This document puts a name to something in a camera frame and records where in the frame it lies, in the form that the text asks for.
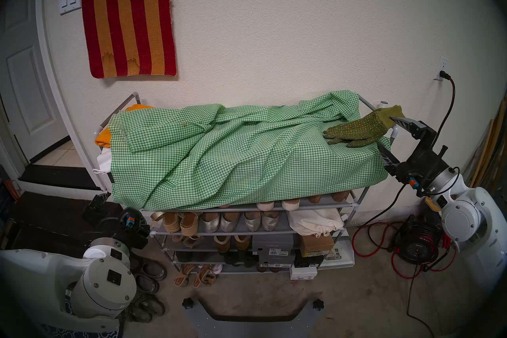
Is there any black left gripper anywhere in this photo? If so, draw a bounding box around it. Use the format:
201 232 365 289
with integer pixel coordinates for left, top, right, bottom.
82 193 151 250

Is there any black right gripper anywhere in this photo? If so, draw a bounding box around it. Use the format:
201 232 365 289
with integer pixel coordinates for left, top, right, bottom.
376 116 448 195

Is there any green dotted work glove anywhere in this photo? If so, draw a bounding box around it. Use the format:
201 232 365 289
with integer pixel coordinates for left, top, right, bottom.
323 105 405 148

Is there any green white gingham cloth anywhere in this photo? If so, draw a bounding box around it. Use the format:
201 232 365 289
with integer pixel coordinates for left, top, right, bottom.
108 90 393 212

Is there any white folded cloth bag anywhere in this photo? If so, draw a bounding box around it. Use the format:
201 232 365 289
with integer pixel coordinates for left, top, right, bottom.
93 147 114 175

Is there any tan espadrille shoe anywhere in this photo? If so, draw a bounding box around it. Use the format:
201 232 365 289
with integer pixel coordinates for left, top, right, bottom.
163 212 182 234
180 212 200 237

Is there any grey slip-on shoe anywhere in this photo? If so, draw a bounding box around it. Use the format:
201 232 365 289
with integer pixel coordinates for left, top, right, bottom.
141 260 167 282
135 294 166 318
135 274 160 295
126 304 153 323

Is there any grey metal shoe rack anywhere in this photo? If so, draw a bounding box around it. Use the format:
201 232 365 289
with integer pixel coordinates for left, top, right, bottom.
94 92 399 275

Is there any silver flat shoe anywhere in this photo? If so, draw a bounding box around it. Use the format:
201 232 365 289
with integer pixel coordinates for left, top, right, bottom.
261 211 280 232
242 211 262 232
200 212 221 234
220 212 242 233

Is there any brown cardboard shoe box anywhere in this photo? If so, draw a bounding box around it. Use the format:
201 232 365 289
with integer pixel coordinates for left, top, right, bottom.
298 233 335 258

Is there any black shoe box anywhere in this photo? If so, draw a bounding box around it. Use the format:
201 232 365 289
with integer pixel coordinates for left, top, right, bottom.
294 251 324 268

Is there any grey Vionic shoe box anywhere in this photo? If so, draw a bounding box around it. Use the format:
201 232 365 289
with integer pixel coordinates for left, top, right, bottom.
252 233 295 257

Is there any dark grey shoe box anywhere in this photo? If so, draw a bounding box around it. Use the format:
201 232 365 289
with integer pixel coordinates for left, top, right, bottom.
258 255 296 268

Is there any black stair tread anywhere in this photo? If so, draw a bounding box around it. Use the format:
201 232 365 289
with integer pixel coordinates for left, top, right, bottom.
19 164 102 191

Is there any dark brown floor mat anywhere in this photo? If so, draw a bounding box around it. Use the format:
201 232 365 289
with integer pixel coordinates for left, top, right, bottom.
0 191 124 258

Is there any orange folded towel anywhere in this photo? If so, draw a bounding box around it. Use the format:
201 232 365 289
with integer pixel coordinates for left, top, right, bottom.
95 104 154 148

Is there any wooden pole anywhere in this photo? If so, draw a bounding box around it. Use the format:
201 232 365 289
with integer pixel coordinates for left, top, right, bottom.
469 119 496 188
477 100 507 189

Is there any white flat appliance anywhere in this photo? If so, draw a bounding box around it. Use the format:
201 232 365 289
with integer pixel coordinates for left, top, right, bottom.
319 229 355 271

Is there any blue patterned rug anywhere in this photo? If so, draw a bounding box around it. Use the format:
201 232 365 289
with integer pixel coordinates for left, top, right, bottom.
44 282 120 338

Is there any white panel door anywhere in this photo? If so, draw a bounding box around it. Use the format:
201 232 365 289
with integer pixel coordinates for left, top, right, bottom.
0 0 72 164

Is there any black shoes pair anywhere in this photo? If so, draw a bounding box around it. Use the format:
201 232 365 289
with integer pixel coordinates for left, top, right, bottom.
225 250 259 268

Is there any small white box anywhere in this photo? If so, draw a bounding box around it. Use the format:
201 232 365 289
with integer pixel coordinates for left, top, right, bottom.
290 265 318 281

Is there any red yellow striped flag rug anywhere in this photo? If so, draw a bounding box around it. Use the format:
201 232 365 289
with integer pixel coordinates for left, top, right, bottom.
81 0 177 79

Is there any red black power cord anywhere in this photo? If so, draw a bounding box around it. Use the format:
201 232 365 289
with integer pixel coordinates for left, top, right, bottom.
352 70 457 280

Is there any white wall outlet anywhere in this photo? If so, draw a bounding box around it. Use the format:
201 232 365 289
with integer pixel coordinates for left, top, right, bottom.
434 57 450 82

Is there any brown strappy sandal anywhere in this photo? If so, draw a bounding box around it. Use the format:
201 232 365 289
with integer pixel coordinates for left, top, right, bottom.
172 234 201 249

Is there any black red cord reel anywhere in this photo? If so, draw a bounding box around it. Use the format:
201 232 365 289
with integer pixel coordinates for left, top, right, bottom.
394 214 442 266

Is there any tan strappy sandal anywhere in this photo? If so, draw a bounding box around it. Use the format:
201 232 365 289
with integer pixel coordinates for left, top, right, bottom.
193 264 217 288
174 264 196 288

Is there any white drawstring shoe bag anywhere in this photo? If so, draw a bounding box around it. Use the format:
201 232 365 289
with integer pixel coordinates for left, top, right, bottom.
286 208 345 238

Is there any thin black floor cable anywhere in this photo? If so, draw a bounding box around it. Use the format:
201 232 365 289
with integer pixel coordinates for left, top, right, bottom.
406 265 436 338

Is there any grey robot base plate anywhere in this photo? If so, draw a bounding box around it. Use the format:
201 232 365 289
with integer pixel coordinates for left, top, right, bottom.
183 297 325 338

